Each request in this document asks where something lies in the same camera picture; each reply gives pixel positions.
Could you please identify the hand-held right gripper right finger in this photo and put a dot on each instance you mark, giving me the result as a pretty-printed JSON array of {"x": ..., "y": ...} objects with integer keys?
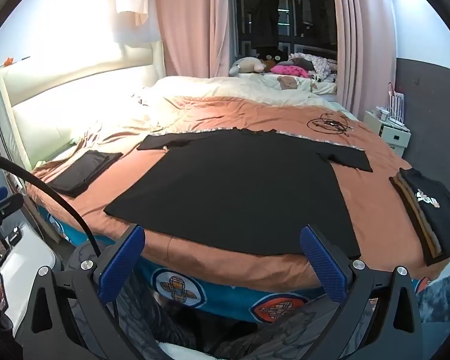
[{"x": 322, "y": 266}]

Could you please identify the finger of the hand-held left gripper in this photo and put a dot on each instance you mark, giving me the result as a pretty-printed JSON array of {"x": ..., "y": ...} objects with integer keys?
[{"x": 0, "y": 204}]

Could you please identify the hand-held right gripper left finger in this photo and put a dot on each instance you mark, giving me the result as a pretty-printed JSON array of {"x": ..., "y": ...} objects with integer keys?
[{"x": 122, "y": 262}]

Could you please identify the black t-shirt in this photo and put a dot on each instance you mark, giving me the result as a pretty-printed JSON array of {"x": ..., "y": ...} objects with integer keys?
[{"x": 240, "y": 191}]

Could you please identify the folded black clothes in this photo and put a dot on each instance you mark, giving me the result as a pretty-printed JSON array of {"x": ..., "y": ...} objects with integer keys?
[{"x": 82, "y": 172}]

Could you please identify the dark hanging clothes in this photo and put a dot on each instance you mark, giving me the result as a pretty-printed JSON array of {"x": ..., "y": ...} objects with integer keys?
[{"x": 305, "y": 3}]

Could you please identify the teal printed bedsheet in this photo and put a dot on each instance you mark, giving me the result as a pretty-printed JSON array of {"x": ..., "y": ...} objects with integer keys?
[{"x": 225, "y": 300}]

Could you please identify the person's patterned grey pants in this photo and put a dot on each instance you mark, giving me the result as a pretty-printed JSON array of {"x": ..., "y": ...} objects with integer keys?
[{"x": 210, "y": 330}]

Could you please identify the folded black printed shirt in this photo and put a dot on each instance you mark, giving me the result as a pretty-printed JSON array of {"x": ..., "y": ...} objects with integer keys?
[{"x": 435, "y": 202}]

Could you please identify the cream padded headboard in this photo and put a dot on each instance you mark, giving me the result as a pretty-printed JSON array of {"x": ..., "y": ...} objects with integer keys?
[{"x": 78, "y": 93}]

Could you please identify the small orange toy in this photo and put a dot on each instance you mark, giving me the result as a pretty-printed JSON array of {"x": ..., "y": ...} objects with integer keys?
[{"x": 9, "y": 60}]

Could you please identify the orange blanket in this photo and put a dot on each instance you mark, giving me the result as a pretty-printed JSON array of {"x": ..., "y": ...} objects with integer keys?
[{"x": 225, "y": 116}]

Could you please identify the pink and white rack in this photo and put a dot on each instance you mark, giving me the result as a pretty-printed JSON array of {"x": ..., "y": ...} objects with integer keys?
[{"x": 395, "y": 101}]

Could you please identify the brown teddy bear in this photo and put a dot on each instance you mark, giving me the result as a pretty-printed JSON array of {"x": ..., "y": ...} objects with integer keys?
[{"x": 287, "y": 82}]

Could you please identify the pink plush toy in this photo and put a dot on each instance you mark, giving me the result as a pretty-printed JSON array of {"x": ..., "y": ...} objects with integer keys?
[{"x": 288, "y": 70}]

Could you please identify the floral cloth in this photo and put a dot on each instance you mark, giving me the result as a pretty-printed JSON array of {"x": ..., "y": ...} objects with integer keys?
[{"x": 318, "y": 65}]

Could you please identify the beige plush toy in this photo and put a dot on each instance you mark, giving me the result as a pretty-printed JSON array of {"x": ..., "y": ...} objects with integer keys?
[{"x": 247, "y": 65}]

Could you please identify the pink curtain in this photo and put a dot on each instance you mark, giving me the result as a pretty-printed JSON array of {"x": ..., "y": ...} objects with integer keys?
[
  {"x": 363, "y": 37},
  {"x": 187, "y": 22}
]

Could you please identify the dark hanging coat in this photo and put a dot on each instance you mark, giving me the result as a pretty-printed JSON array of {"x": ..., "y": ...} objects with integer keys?
[{"x": 263, "y": 11}]

